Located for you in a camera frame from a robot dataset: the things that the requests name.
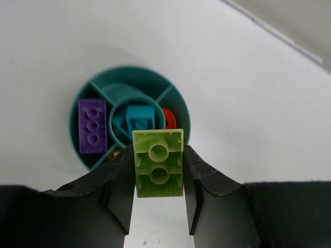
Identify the orange round lego piece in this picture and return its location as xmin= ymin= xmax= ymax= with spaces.
xmin=162 ymin=107 xmax=177 ymax=129

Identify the teal round divided container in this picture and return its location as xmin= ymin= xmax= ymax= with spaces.
xmin=68 ymin=66 xmax=191 ymax=171

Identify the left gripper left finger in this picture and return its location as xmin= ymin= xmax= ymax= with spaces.
xmin=1 ymin=146 xmax=134 ymax=247

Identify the long teal lego brick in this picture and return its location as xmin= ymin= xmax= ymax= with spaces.
xmin=126 ymin=105 xmax=155 ymax=132

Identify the green lego brick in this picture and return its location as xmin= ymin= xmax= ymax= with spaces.
xmin=132 ymin=129 xmax=184 ymax=198

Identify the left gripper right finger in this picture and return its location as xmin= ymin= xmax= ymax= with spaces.
xmin=183 ymin=145 xmax=330 ymax=247

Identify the long purple lego brick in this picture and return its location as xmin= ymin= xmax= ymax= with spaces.
xmin=78 ymin=98 xmax=108 ymax=154

